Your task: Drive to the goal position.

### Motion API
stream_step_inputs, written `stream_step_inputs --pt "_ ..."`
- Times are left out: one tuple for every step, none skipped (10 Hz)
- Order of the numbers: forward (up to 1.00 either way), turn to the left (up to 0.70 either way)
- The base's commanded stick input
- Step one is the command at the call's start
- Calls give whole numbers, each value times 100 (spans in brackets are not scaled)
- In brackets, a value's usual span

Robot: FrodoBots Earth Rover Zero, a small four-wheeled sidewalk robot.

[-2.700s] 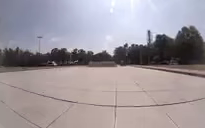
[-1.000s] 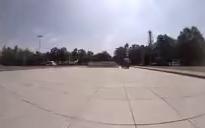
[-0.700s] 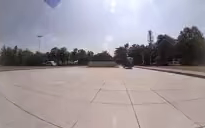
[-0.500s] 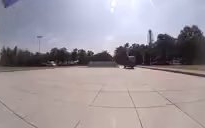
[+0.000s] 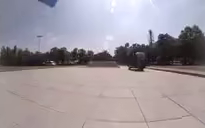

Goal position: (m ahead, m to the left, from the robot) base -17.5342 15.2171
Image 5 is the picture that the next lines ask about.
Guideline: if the white car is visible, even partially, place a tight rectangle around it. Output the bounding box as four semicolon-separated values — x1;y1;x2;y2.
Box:
44;60;57;67

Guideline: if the dark kerb strip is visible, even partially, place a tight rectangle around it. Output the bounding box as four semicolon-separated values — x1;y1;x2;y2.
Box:
146;66;205;80

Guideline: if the low building with dark roof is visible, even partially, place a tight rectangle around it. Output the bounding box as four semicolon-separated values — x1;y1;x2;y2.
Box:
86;50;120;69

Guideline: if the pale concrete slab pavement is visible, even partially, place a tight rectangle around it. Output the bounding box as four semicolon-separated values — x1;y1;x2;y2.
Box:
0;65;205;128

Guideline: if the blue object overhead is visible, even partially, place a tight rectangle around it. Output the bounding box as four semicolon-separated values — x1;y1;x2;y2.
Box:
37;0;59;9

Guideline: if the dark vehicle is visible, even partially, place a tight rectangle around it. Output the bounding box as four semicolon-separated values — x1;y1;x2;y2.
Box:
127;51;147;72

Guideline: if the row of trees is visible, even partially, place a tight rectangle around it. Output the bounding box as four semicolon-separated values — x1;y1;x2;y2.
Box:
0;24;205;67

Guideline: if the tall light pole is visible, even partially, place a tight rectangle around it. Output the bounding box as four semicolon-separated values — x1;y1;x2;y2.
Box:
36;34;44;54

